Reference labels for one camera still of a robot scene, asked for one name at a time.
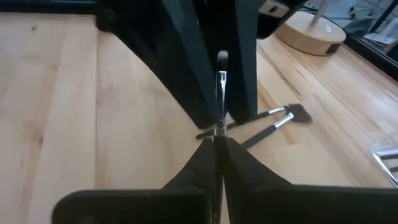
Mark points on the thin black makeup brush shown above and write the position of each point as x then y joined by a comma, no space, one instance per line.
221,93
276,110

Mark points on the black fan makeup brush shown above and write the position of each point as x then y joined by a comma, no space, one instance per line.
298,113

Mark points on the clear acrylic organizer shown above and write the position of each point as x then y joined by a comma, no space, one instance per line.
381,152

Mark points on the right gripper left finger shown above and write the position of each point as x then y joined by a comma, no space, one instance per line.
186,202

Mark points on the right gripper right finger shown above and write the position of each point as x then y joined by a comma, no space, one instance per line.
258,202

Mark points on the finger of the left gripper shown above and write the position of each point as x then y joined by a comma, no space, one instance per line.
192,77
247,62

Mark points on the white shade wooden base lamp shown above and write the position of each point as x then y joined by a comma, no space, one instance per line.
311,40

